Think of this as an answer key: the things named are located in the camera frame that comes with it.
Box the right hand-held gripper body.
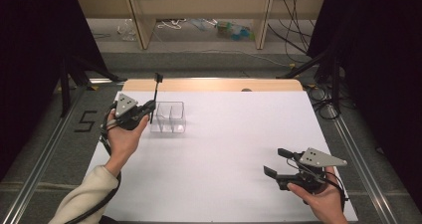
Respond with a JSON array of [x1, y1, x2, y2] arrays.
[[275, 146, 348, 195]]

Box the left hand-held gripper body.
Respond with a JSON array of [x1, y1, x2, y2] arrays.
[[113, 93, 151, 131]]

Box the clear plastic organizer box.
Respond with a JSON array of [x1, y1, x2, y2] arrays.
[[145, 101, 187, 134]]

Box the person's left hand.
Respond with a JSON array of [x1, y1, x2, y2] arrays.
[[104, 110, 150, 177]]

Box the person's right hand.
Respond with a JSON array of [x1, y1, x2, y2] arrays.
[[286, 165, 350, 224]]

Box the white paper sheet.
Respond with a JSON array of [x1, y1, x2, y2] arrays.
[[85, 91, 359, 223]]

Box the wooden table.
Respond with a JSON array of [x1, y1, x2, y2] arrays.
[[121, 78, 304, 93]]

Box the black metal stand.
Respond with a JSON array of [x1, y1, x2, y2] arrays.
[[276, 49, 343, 110], [59, 55, 126, 119]]

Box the clear plastic bag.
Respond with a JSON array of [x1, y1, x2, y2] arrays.
[[115, 18, 138, 42]]

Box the wooden shelf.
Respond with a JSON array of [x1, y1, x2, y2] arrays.
[[75, 0, 328, 51]]

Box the black curtain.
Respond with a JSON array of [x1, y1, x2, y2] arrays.
[[306, 0, 422, 203], [0, 0, 111, 182]]

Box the green and blue plastic packets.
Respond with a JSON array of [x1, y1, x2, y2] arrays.
[[214, 20, 256, 42]]

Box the left hand-held gripper black cable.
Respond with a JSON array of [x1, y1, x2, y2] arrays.
[[64, 101, 122, 224]]

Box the hand-held gripper black cable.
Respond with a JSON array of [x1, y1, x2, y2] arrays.
[[286, 157, 351, 212], [64, 101, 122, 224]]

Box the right hand-held gripper black cable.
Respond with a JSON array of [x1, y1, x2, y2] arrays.
[[286, 157, 351, 212]]

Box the metal floor rail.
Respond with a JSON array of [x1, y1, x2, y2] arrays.
[[0, 78, 127, 224], [325, 104, 400, 224]]

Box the coiled black floor cables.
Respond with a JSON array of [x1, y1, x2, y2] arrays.
[[306, 82, 343, 121]]

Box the white cord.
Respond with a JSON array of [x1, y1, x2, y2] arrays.
[[155, 17, 188, 31]]

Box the bundle of hanging black cables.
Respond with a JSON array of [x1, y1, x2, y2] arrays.
[[267, 0, 317, 65]]

